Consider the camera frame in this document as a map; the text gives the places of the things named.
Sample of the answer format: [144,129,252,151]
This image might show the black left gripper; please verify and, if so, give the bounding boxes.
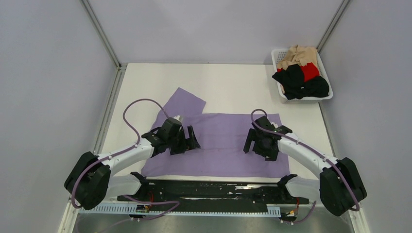
[167,125,201,155]

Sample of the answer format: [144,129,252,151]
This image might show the purple t shirt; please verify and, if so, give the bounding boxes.
[141,88,290,178]

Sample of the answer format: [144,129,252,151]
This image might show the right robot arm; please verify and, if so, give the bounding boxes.
[243,115,367,216]

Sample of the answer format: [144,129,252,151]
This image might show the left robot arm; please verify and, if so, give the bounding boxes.
[64,117,201,210]

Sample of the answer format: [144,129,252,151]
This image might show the black t shirt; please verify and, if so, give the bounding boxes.
[272,63,330,100]

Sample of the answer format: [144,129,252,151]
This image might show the white plastic laundry basket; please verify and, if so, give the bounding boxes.
[271,45,333,103]

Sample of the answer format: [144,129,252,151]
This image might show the red t shirt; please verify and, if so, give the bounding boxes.
[273,63,320,84]

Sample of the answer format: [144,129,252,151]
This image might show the beige t shirt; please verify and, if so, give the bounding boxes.
[276,45,318,70]

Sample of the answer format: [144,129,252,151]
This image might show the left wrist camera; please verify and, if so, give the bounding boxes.
[173,115,183,123]

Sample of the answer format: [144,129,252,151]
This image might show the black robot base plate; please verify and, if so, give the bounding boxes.
[131,179,309,212]

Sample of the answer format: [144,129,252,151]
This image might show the aluminium frame rail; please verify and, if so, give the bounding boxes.
[66,181,362,210]

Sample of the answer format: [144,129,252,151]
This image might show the white slotted cable duct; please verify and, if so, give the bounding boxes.
[78,202,281,217]

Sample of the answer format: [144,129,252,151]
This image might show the left aluminium corner post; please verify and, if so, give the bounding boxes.
[80,0,121,70]

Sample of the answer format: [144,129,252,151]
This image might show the aluminium corner post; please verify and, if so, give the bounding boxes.
[317,0,352,53]
[80,0,121,70]

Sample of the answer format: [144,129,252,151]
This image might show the right aluminium corner post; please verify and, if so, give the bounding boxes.
[317,0,352,53]

